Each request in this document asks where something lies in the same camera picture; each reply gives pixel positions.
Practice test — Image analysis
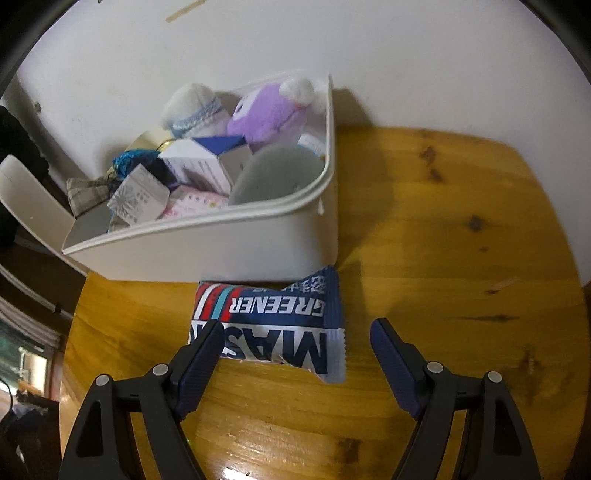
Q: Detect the white dog plush toy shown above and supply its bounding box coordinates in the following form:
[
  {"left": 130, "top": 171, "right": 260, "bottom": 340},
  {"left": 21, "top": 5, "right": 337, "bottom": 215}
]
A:
[{"left": 161, "top": 82, "right": 232, "bottom": 139}]

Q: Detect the snowflake print carton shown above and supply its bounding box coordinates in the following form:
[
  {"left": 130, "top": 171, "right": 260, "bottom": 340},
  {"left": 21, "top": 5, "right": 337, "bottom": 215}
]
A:
[{"left": 107, "top": 164, "right": 171, "bottom": 227}]

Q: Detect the purple plush toy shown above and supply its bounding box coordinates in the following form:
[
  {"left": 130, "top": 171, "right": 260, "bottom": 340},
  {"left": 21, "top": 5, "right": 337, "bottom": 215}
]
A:
[{"left": 227, "top": 76, "right": 315, "bottom": 151}]

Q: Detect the beige tape strip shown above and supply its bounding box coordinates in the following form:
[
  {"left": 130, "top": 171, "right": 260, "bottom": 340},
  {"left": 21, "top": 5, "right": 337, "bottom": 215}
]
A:
[{"left": 166, "top": 0, "right": 208, "bottom": 22}]

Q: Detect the pink printed packet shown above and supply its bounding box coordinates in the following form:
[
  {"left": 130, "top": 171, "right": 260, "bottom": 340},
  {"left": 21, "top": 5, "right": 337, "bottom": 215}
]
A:
[{"left": 159, "top": 185, "right": 230, "bottom": 220}]

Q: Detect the plaid fabric bow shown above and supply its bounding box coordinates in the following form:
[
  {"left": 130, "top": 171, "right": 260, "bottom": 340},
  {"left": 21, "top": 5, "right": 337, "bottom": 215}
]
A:
[{"left": 66, "top": 175, "right": 122, "bottom": 217}]

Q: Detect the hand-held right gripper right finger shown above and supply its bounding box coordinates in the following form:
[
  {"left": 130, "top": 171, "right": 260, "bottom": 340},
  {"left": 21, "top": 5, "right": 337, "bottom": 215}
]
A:
[{"left": 372, "top": 318, "right": 541, "bottom": 480}]

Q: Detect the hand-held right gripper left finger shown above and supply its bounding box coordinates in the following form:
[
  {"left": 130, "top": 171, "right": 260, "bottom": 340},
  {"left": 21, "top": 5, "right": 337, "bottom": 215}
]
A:
[{"left": 59, "top": 319, "right": 225, "bottom": 480}]

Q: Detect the grey plush toy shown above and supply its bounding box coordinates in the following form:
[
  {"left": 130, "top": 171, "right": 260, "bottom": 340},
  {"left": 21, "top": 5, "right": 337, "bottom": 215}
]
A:
[{"left": 228, "top": 145, "right": 326, "bottom": 207}]

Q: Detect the white plastic storage bin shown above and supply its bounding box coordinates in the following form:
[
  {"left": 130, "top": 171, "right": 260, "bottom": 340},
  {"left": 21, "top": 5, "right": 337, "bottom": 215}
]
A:
[{"left": 61, "top": 73, "right": 339, "bottom": 283}]

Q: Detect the white printed cardboard box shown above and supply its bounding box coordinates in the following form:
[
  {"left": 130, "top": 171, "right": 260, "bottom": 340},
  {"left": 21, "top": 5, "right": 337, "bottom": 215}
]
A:
[{"left": 159, "top": 134, "right": 254, "bottom": 195}]

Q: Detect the navy snack packet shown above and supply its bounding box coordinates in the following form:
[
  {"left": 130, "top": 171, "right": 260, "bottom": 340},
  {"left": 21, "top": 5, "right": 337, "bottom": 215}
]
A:
[{"left": 187, "top": 265, "right": 347, "bottom": 384}]

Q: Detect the blue fluffy toy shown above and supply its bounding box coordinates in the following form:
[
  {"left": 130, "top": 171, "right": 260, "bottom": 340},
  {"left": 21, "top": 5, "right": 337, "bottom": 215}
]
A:
[{"left": 112, "top": 148, "right": 160, "bottom": 178}]

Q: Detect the white plastic chair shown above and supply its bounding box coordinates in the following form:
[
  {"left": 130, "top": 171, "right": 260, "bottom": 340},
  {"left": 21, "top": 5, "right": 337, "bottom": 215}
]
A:
[{"left": 0, "top": 154, "right": 90, "bottom": 278}]

